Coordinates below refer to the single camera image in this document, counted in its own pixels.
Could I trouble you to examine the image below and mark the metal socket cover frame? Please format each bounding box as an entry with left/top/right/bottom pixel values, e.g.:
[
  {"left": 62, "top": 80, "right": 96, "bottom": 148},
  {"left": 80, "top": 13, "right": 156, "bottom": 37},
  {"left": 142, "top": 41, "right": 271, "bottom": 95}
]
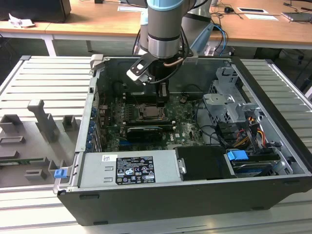
[{"left": 137, "top": 103, "right": 169, "bottom": 120}]

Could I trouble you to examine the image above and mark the black RAM slot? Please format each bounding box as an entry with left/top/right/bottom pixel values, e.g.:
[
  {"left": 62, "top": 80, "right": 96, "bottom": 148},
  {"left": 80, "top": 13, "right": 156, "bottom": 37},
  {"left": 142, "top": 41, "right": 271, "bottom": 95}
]
[
  {"left": 123, "top": 97, "right": 159, "bottom": 103},
  {"left": 126, "top": 118, "right": 175, "bottom": 123},
  {"left": 123, "top": 92, "right": 159, "bottom": 98},
  {"left": 126, "top": 122, "right": 176, "bottom": 129}
]

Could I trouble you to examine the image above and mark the CPU socket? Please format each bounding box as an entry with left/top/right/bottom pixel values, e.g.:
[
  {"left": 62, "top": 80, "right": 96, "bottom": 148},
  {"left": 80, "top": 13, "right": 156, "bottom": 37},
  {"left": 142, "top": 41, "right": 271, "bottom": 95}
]
[{"left": 136, "top": 103, "right": 171, "bottom": 121}]

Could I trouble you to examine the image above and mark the black graphics card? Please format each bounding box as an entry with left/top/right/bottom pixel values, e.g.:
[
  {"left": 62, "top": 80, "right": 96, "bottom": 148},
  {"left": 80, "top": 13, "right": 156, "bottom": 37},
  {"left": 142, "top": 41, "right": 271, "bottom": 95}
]
[{"left": 107, "top": 125, "right": 168, "bottom": 142}]

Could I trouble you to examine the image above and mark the green motherboard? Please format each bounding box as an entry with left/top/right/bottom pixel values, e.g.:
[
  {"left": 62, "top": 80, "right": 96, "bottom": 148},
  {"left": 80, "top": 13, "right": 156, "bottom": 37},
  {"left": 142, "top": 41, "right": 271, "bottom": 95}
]
[{"left": 98, "top": 94, "right": 208, "bottom": 151}]

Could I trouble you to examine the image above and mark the framed white paper sheet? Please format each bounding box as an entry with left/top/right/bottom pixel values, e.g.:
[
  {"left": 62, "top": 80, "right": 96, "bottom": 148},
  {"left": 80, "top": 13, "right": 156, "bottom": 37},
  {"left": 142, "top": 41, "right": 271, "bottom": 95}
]
[{"left": 117, "top": 5, "right": 148, "bottom": 12}]

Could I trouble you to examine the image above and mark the metal drive cage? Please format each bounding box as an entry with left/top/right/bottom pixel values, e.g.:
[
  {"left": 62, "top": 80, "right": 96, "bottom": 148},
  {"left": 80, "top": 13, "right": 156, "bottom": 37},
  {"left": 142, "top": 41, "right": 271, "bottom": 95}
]
[{"left": 202, "top": 67, "right": 264, "bottom": 125}]

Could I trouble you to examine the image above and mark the long wooden desk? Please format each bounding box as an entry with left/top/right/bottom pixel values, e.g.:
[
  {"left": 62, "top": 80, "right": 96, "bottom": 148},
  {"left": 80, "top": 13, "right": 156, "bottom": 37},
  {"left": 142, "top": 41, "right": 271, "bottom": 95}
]
[{"left": 45, "top": 0, "right": 312, "bottom": 59}]

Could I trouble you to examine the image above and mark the hard disk in blue carrier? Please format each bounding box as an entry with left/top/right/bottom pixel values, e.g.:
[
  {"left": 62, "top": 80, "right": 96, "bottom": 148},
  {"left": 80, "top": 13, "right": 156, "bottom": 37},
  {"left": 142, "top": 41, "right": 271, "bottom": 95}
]
[{"left": 226, "top": 150, "right": 275, "bottom": 178}]

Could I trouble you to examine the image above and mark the silver power supply unit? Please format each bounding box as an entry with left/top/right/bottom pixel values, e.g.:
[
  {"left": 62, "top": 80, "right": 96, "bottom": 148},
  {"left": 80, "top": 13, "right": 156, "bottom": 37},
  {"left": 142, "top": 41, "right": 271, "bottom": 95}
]
[{"left": 78, "top": 150, "right": 183, "bottom": 188}]

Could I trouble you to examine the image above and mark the short wooden desk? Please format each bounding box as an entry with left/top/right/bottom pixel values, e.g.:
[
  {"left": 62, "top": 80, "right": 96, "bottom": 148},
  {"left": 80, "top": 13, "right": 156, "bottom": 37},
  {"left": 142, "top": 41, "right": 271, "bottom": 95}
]
[{"left": 0, "top": 20, "right": 57, "bottom": 57}]

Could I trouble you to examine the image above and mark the black open PC case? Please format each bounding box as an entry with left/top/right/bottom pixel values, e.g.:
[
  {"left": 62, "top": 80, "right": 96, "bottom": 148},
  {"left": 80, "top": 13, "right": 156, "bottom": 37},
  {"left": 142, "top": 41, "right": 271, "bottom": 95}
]
[{"left": 53, "top": 54, "right": 312, "bottom": 227}]

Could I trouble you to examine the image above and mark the blue case latch tab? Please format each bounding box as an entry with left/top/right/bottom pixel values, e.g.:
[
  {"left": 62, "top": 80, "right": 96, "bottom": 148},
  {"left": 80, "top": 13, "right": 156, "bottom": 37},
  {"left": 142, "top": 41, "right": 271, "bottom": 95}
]
[{"left": 54, "top": 169, "right": 68, "bottom": 180}]

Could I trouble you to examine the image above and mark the crumpled white paper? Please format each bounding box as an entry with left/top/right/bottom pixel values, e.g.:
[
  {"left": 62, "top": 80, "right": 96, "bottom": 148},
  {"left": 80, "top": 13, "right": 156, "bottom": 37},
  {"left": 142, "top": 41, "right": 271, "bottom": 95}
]
[{"left": 8, "top": 13, "right": 36, "bottom": 28}]

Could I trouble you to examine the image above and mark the grey laptop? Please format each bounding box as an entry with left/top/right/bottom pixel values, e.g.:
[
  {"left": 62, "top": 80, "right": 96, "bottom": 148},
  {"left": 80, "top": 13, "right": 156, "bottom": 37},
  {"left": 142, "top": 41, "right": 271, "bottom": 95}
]
[{"left": 281, "top": 11, "right": 312, "bottom": 23}]

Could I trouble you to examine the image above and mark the grey parts rack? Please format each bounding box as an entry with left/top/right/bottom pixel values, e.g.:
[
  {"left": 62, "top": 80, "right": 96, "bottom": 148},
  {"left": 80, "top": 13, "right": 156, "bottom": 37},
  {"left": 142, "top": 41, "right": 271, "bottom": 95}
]
[{"left": 0, "top": 99, "right": 82, "bottom": 188}]

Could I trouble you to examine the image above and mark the green RAM stick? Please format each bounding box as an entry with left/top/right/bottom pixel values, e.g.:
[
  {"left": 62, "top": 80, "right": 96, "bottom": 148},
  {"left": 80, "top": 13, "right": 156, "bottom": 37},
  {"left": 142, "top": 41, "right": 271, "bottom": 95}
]
[{"left": 0, "top": 157, "right": 46, "bottom": 165}]

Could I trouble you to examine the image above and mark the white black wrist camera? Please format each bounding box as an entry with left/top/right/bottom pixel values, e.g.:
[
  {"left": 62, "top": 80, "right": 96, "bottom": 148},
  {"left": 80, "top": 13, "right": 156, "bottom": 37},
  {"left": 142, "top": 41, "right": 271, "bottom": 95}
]
[{"left": 126, "top": 55, "right": 156, "bottom": 86}]

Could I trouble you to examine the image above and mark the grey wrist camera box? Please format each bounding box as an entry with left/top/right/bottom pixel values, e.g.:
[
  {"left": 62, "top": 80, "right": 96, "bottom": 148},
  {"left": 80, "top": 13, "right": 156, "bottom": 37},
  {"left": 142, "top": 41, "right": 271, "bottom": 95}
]
[{"left": 182, "top": 56, "right": 199, "bottom": 65}]

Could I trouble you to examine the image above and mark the thin black wire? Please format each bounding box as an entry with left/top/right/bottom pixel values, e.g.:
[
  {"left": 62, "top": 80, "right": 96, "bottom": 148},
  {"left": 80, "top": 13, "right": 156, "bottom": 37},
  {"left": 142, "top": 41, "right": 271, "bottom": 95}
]
[{"left": 183, "top": 84, "right": 204, "bottom": 96}]

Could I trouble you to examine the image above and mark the grey case latch handle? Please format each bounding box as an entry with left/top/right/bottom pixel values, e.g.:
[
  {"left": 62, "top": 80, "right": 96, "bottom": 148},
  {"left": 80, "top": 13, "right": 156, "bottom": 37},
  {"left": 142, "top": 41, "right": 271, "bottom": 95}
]
[{"left": 90, "top": 54, "right": 105, "bottom": 71}]

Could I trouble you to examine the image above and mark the blue cable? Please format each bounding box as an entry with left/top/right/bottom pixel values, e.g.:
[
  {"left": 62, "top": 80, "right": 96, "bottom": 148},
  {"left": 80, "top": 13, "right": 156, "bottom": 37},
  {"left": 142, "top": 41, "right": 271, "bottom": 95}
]
[{"left": 214, "top": 23, "right": 229, "bottom": 58}]

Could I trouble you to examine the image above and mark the thick black cable loop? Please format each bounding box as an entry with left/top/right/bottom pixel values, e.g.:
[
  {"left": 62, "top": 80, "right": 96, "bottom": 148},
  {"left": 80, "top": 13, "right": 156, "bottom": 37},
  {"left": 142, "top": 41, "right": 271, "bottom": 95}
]
[{"left": 194, "top": 98, "right": 226, "bottom": 148}]

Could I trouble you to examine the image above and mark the white desk cable port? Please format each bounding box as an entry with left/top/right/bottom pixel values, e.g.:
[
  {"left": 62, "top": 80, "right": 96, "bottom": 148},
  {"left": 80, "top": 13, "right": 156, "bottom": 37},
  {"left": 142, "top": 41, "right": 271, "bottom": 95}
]
[{"left": 237, "top": 7, "right": 269, "bottom": 14}]

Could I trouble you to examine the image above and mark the orange yellow wire bundle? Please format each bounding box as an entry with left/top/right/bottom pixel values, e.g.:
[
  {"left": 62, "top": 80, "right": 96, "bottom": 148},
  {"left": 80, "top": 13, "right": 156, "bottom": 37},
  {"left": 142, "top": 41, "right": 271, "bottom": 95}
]
[{"left": 233, "top": 116, "right": 266, "bottom": 150}]

